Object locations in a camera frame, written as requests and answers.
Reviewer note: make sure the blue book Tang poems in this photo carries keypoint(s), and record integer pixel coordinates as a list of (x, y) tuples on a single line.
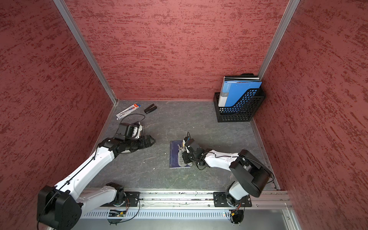
[(174, 154)]

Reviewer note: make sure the white red pen package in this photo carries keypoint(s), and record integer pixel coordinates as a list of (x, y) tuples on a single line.
[(128, 111)]

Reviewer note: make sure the black mesh file holder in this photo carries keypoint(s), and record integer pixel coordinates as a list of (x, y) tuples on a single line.
[(243, 110)]

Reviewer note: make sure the blue folder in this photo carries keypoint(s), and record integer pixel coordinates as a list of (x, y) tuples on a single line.
[(232, 91)]

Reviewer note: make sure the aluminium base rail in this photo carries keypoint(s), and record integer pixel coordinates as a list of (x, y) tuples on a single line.
[(189, 205)]

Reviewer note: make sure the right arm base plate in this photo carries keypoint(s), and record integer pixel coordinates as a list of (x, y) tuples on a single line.
[(222, 199)]

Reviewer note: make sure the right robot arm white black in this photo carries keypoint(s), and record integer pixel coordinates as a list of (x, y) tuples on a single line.
[(251, 175)]

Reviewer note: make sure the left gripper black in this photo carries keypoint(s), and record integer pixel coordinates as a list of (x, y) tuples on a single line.
[(143, 145)]

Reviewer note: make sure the grey knitted cloth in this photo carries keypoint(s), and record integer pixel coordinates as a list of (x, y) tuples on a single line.
[(181, 161)]

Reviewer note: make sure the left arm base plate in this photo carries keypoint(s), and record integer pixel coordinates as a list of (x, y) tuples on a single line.
[(125, 199)]

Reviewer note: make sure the dark folders behind blue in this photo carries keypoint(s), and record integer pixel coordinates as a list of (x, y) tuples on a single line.
[(242, 77)]

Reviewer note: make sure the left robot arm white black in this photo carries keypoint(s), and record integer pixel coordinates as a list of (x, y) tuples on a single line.
[(62, 205)]

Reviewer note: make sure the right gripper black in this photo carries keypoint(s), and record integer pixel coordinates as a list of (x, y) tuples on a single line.
[(185, 155)]

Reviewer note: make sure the black stapler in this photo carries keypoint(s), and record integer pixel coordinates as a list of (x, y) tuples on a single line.
[(150, 108)]

